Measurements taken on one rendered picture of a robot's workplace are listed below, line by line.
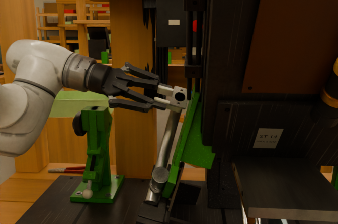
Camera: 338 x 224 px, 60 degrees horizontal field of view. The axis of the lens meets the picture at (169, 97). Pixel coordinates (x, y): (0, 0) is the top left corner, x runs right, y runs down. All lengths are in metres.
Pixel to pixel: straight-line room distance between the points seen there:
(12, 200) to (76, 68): 0.52
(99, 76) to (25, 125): 0.19
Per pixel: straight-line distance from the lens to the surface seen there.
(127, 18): 0.98
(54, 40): 10.66
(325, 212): 0.53
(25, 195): 1.09
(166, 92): 0.74
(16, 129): 0.70
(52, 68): 0.74
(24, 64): 0.77
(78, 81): 0.73
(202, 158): 0.66
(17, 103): 0.69
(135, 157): 1.07
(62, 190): 1.04
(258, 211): 0.50
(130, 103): 0.71
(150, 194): 0.74
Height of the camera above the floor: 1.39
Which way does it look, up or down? 13 degrees down
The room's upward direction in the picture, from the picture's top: straight up
